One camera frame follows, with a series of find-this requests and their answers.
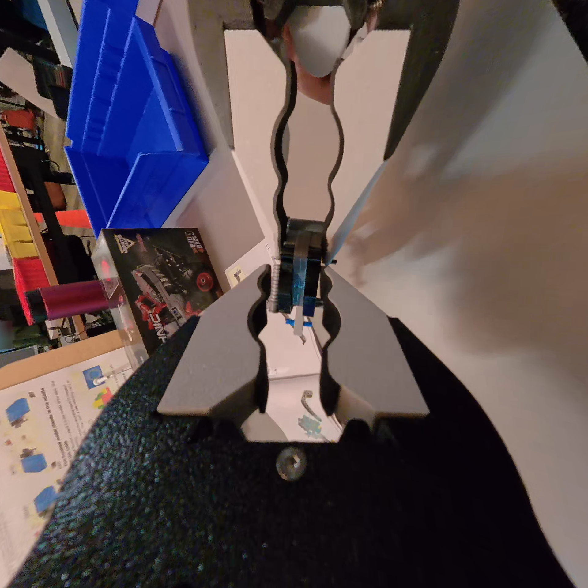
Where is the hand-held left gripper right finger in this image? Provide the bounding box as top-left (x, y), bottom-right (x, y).
top-left (319, 266), bottom-right (431, 428)

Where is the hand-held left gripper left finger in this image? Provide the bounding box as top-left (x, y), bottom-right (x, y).
top-left (156, 264), bottom-right (272, 430)

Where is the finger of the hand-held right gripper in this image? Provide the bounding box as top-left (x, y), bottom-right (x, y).
top-left (223, 29), bottom-right (298, 265)
top-left (323, 29), bottom-right (411, 261)

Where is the toy brick chassis assembly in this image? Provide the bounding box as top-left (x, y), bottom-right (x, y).
top-left (269, 218), bottom-right (339, 346)

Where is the person's right hand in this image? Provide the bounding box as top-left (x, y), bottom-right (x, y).
top-left (296, 64), bottom-right (334, 105)

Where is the toy truck set box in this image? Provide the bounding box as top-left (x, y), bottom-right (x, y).
top-left (91, 227), bottom-right (226, 366)

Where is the purple bottle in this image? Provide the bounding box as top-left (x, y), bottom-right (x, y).
top-left (25, 280), bottom-right (114, 323)

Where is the brown cardboard board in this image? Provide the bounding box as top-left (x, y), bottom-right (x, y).
top-left (0, 330), bottom-right (127, 392)

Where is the printed paper sheet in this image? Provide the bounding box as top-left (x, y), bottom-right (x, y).
top-left (0, 347), bottom-right (150, 573)

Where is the red storage bin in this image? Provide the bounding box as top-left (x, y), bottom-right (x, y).
top-left (11, 257), bottom-right (49, 325)

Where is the white cabinet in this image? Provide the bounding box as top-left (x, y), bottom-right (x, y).
top-left (37, 0), bottom-right (81, 70)

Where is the yellow storage bin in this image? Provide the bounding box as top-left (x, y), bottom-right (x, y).
top-left (0, 190), bottom-right (40, 259)

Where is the wooden shelf frame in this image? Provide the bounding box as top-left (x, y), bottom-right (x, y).
top-left (0, 129), bottom-right (88, 341)

